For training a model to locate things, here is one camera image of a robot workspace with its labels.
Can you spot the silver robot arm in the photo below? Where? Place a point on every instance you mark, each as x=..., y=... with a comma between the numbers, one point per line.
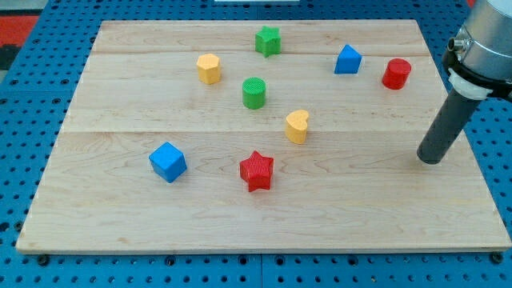
x=478, y=58

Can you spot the blue triangle block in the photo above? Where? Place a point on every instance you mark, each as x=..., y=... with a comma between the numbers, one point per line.
x=348, y=61

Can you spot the red star block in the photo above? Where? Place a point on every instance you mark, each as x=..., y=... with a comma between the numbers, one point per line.
x=257, y=171

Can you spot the yellow heart block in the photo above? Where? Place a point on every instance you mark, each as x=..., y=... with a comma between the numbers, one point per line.
x=296, y=126

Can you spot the green cylinder block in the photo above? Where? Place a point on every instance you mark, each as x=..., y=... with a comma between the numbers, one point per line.
x=254, y=93

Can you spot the light wooden board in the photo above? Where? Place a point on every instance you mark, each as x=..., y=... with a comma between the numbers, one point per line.
x=354, y=186

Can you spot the blue cube block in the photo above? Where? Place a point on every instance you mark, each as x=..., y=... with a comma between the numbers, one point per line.
x=168, y=162

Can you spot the yellow hexagon block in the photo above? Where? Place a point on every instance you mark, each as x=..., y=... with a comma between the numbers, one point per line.
x=209, y=70

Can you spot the green star block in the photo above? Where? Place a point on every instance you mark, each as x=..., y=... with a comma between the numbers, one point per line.
x=268, y=41

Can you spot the red cylinder block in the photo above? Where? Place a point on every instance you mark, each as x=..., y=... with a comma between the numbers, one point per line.
x=396, y=73

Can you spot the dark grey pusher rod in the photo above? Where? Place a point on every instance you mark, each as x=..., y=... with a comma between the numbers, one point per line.
x=446, y=127

